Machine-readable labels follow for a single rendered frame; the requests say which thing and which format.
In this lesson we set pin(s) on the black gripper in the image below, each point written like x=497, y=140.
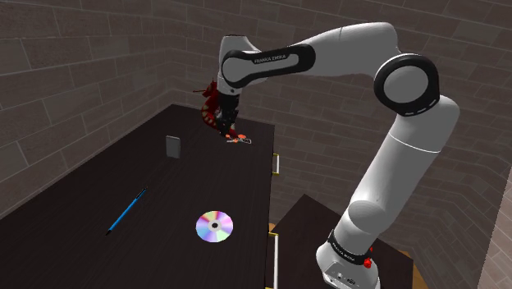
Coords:
x=228, y=106

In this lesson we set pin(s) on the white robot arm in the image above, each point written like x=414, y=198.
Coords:
x=404, y=160

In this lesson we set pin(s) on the red and cream figure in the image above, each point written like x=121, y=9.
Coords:
x=211, y=100

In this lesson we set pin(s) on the grey upright phone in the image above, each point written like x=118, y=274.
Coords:
x=173, y=147

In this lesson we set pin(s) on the iridescent compact disc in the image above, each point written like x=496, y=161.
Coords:
x=208, y=232

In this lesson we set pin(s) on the blue pen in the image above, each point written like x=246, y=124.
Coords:
x=126, y=211

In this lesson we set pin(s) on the dark robot stand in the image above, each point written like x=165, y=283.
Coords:
x=304, y=236

